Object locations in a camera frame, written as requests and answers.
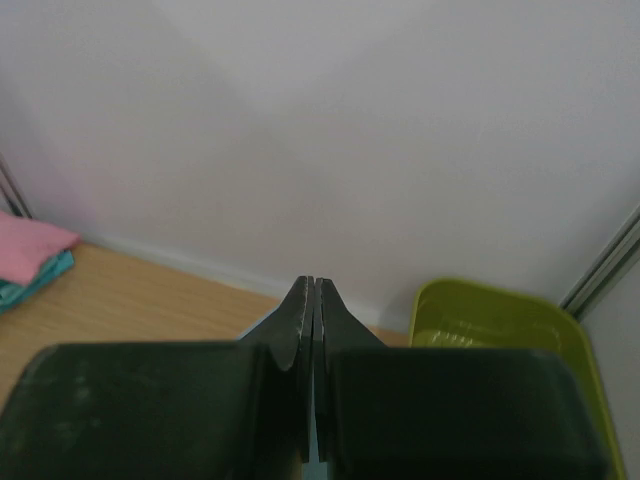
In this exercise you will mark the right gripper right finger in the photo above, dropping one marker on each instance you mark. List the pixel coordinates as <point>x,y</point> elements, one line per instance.
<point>445,413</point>

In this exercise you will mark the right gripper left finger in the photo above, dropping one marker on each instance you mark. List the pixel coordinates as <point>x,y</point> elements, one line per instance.
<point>236,409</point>

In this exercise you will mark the grey-blue t-shirt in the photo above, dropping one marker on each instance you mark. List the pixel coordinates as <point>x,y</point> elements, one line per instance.
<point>314,465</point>

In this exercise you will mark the green plastic basket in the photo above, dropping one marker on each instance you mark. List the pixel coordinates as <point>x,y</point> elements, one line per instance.
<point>457,313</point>

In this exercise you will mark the turquoise folded t-shirt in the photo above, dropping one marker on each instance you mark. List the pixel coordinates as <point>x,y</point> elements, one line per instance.
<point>13,294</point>

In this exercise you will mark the pink folded t-shirt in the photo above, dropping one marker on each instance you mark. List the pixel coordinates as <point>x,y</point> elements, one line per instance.
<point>26,245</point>

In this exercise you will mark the right corner aluminium post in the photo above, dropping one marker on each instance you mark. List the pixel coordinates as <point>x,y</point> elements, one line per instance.
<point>612,264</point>

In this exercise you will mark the corner aluminium post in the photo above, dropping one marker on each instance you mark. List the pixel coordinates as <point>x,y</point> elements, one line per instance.
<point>612,264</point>
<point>10,193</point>

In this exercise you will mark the left corner aluminium post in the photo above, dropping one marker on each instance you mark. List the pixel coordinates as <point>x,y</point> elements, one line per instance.
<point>10,193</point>

